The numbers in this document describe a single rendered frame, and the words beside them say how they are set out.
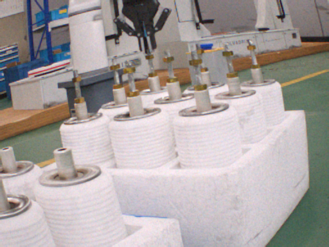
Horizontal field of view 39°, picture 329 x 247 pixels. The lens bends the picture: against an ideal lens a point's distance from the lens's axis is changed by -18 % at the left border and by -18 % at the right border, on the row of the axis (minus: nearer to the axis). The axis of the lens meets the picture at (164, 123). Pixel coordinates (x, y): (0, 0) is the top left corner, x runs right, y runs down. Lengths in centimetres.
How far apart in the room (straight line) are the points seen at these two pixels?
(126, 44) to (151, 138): 247
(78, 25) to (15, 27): 603
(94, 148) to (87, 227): 39
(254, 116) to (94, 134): 26
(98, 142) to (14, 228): 49
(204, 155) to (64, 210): 31
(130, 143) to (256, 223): 24
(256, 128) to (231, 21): 672
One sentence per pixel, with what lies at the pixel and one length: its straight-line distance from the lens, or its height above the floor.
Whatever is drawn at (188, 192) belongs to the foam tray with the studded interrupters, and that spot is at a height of 15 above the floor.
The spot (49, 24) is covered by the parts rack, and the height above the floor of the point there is 76.
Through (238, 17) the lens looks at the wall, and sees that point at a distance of 745.
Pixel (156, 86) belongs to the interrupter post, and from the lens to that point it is 110.
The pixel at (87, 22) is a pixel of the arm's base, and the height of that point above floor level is 44.
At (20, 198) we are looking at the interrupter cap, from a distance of 49.
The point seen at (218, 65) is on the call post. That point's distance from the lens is 120.
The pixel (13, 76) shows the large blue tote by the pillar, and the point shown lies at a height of 26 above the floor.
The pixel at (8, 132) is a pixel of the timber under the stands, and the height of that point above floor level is 3.
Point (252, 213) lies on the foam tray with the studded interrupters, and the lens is 78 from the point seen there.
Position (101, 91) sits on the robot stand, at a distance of 127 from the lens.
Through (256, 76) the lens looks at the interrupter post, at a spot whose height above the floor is 27.
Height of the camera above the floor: 38
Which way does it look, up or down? 10 degrees down
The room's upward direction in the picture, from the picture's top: 10 degrees counter-clockwise
